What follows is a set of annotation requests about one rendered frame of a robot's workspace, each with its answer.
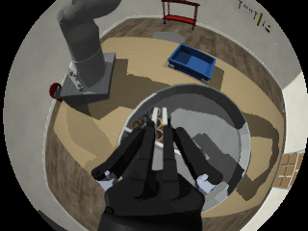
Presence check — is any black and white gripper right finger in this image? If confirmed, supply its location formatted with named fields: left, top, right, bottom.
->
left=162, top=108, right=223, bottom=201

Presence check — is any blue shallow tray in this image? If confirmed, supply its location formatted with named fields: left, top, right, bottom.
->
left=167, top=43, right=216, bottom=85

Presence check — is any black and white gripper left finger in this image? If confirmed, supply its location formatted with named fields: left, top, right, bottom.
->
left=91, top=108, right=158, bottom=199

